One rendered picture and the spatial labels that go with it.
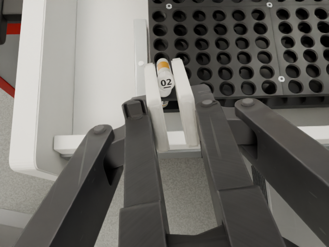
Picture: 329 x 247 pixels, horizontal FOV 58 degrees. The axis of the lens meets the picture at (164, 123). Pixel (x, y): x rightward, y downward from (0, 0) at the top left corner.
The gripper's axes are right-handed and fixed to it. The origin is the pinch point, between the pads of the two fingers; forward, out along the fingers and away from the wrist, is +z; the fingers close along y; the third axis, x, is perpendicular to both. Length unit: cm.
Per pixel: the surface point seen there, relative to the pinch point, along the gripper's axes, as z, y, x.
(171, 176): 71, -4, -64
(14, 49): 38.4, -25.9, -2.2
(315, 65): 7.4, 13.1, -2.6
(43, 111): 3.3, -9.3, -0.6
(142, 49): 14.4, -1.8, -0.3
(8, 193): 69, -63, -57
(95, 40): 16.5, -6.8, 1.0
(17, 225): 60, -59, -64
